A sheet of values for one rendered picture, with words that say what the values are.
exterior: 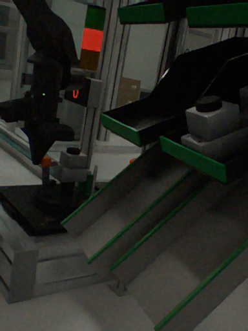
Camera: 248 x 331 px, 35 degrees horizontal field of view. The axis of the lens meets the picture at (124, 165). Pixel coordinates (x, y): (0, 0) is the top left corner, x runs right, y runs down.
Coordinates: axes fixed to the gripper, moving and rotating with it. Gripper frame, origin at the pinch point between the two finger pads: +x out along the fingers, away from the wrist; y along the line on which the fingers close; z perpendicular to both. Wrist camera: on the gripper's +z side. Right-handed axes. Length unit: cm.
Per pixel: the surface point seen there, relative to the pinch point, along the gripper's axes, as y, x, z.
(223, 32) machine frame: -61, -43, -115
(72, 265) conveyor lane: 16.6, 18.1, -2.4
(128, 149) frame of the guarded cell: -82, 21, -88
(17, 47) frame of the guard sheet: -75, -19, -22
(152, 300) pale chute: 41.1, 9.2, 0.2
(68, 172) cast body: 2.2, 4.6, -6.7
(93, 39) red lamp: -16.7, -24.4, -19.0
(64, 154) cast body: -0.3, 1.1, -6.5
